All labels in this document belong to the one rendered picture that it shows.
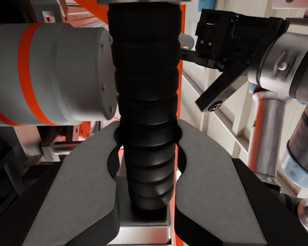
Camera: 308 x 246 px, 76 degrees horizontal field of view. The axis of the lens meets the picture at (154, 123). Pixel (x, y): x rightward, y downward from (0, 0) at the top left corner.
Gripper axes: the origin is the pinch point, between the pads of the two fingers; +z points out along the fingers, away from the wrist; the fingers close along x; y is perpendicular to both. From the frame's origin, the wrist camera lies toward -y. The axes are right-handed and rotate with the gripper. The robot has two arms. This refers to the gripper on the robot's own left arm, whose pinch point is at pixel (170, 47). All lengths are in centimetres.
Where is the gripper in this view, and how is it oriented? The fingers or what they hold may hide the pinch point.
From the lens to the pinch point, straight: 44.2
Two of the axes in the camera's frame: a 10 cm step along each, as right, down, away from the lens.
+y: 1.6, -8.8, -4.5
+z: -6.2, -4.5, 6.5
